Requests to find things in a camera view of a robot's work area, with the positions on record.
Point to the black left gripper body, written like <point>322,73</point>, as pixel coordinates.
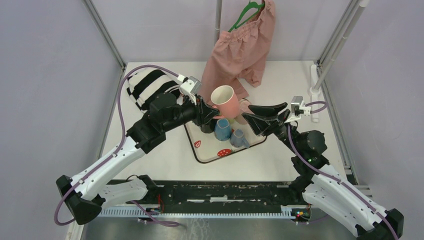
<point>198,118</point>

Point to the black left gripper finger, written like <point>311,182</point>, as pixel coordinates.
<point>202,104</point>
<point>210,114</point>

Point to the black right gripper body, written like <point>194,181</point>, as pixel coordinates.
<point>279,120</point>

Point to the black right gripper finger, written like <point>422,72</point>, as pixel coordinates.
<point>257,123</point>
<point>267,111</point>

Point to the plain pink tall mug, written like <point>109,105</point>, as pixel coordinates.
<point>226,101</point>

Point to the grey blue mug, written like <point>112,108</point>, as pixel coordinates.
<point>238,139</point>

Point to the strawberry print tray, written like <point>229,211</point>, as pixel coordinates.
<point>207,148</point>

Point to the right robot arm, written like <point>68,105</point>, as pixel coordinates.
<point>319,183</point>

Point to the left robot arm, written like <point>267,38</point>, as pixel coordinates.
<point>89,192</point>

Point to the black faceted mug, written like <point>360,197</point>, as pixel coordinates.
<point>208,128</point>

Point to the bright blue mug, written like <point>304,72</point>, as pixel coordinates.
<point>222,130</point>

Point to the pale pink faceted mug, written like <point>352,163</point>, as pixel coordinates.
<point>243,108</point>

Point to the pink shorts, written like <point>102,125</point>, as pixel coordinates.
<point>240,54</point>

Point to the black white striped towel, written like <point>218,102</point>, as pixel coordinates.
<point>144,85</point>

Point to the centre metal pole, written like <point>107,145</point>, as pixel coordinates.
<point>218,16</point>

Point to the green clothes hanger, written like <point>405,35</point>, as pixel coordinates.
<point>248,12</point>

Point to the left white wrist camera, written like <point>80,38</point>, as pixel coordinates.
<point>188,85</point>

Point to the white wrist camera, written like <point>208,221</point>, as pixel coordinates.
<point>298,109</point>
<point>188,85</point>

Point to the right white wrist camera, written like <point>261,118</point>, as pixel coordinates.
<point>298,109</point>

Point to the white cable duct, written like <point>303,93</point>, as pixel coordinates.
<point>133,211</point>

